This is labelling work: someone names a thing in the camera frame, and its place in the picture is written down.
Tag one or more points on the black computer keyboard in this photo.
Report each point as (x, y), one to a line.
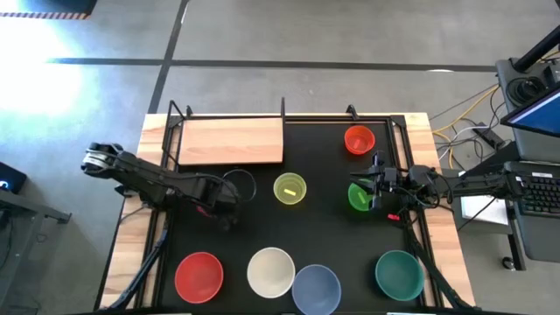
(540, 194)

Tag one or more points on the large dark green bowl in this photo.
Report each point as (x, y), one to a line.
(399, 275)

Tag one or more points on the black table mat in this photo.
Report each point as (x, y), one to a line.
(324, 227)

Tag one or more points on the black floor mat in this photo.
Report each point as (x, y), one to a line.
(65, 5)

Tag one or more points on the black box device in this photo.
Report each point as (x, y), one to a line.
(11, 177)

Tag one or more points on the small translucent green bowl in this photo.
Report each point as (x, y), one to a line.
(359, 199)

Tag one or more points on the black metal rig frame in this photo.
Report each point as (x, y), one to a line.
(399, 123)

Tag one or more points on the large blue bowl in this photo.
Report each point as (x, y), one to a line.
(316, 289)

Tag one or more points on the small translucent yellow bowl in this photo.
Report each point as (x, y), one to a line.
(289, 189)

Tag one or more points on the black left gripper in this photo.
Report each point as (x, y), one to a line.
(224, 203)

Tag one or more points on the small red indicator light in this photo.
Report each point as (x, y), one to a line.
(393, 217)

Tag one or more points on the grey metal stand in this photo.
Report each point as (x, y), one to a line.
(26, 205)

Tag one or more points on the wooden shelf board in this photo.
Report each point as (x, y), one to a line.
(232, 141)

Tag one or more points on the black power strip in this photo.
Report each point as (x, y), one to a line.
(490, 136)

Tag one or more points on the grey equipment cart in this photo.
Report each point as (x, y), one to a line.
(538, 149)

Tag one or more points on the large white bowl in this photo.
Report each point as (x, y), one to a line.
(271, 272)

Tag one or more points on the white paper sheet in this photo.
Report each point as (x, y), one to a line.
(483, 212)

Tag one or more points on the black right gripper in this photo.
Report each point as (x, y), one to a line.
(391, 181)

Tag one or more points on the black caster wheel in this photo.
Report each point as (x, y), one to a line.
(508, 263)

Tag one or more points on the small translucent red bowl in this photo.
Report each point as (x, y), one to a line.
(359, 140)

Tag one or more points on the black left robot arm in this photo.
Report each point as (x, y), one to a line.
(144, 177)

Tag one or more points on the striped hazard tape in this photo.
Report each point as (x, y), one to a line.
(44, 16)

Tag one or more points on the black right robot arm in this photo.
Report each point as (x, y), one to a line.
(477, 186)

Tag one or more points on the black metal shelf frame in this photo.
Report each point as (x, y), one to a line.
(282, 107)

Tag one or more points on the blue screen monitor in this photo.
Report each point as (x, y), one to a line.
(538, 116)

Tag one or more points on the large red bowl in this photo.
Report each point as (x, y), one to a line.
(199, 277)

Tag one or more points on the black pole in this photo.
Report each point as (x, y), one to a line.
(538, 50)

